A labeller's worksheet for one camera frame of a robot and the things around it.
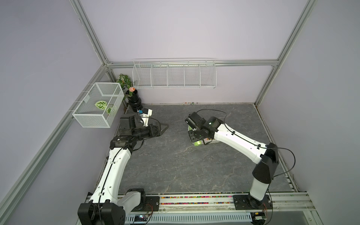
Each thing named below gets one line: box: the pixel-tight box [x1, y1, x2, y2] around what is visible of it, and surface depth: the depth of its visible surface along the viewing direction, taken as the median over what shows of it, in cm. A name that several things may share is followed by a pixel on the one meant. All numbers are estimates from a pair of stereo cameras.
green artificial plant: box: [116, 73, 133, 101], surface depth 100 cm
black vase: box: [125, 89, 143, 113], surface depth 114 cm
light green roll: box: [193, 140, 203, 147], surface depth 77 cm
